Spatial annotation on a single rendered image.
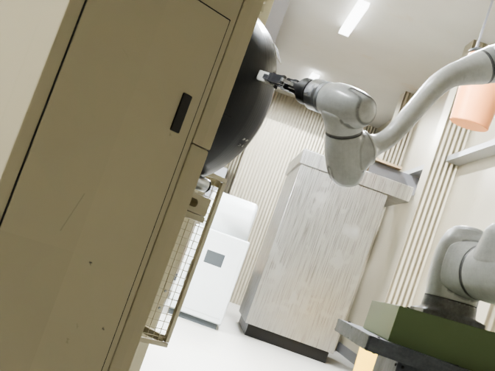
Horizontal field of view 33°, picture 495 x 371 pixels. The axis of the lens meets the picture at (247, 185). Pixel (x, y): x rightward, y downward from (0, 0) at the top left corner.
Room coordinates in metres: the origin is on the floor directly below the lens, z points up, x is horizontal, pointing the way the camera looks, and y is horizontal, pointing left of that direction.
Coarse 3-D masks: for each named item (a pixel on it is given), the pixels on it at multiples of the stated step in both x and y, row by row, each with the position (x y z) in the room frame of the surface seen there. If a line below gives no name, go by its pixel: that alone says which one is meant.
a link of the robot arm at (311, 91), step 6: (312, 84) 2.25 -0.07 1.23; (318, 84) 2.24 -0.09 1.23; (324, 84) 2.23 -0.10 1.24; (306, 90) 2.26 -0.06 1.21; (312, 90) 2.24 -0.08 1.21; (318, 90) 2.22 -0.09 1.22; (306, 96) 2.25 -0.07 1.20; (312, 96) 2.23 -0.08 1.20; (306, 102) 2.26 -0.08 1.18; (312, 102) 2.24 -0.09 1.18; (312, 108) 2.26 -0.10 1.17
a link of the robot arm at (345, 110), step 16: (320, 96) 2.21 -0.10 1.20; (336, 96) 2.16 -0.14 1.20; (352, 96) 2.14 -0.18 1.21; (368, 96) 2.14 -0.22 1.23; (320, 112) 2.24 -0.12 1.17; (336, 112) 2.17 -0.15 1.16; (352, 112) 2.13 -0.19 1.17; (368, 112) 2.14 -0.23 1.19; (336, 128) 2.20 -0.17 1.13; (352, 128) 2.19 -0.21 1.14
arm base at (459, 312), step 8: (424, 296) 2.42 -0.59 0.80; (432, 296) 2.39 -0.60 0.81; (424, 304) 2.41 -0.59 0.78; (432, 304) 2.38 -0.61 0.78; (440, 304) 2.36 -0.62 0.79; (448, 304) 2.35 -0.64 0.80; (456, 304) 2.35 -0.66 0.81; (464, 304) 2.35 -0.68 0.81; (424, 312) 2.34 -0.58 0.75; (432, 312) 2.34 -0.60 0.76; (440, 312) 2.34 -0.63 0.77; (448, 312) 2.35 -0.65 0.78; (456, 312) 2.35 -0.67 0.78; (464, 312) 2.35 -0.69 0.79; (472, 312) 2.37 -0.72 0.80; (456, 320) 2.34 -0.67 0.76; (464, 320) 2.34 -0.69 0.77; (472, 320) 2.35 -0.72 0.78
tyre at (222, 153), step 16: (256, 32) 2.50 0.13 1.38; (256, 48) 2.47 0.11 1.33; (272, 48) 2.54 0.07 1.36; (256, 64) 2.46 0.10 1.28; (272, 64) 2.51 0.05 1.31; (240, 80) 2.42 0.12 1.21; (256, 80) 2.46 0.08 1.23; (240, 96) 2.43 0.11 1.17; (256, 96) 2.47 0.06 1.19; (272, 96) 2.54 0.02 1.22; (224, 112) 2.42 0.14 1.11; (240, 112) 2.45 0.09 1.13; (256, 112) 2.49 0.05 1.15; (224, 128) 2.45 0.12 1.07; (240, 128) 2.48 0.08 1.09; (256, 128) 2.53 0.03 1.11; (224, 144) 2.50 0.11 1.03; (208, 160) 2.54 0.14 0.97; (224, 160) 2.56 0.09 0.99
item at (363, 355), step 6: (360, 348) 6.56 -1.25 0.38; (360, 354) 6.53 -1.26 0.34; (366, 354) 6.46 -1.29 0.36; (372, 354) 6.42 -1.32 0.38; (360, 360) 6.50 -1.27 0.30; (366, 360) 6.45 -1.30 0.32; (372, 360) 6.42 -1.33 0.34; (354, 366) 6.58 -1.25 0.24; (360, 366) 6.48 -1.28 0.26; (366, 366) 6.44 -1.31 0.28; (372, 366) 6.41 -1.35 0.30
